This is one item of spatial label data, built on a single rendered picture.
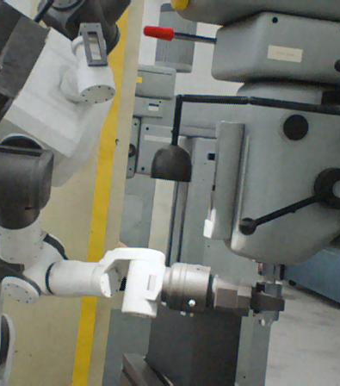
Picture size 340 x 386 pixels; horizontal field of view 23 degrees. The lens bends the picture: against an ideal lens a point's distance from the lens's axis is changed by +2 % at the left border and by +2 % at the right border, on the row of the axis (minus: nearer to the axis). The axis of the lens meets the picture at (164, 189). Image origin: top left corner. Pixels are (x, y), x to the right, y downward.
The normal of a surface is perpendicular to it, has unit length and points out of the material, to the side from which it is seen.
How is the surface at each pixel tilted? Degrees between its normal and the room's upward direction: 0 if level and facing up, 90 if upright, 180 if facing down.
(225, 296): 90
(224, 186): 90
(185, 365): 90
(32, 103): 58
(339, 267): 90
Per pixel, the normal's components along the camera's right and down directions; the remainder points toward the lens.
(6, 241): -0.37, 0.72
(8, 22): 0.53, -0.43
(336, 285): -0.96, -0.10
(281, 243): 0.18, 0.53
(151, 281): -0.07, -0.27
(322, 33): 0.26, 0.08
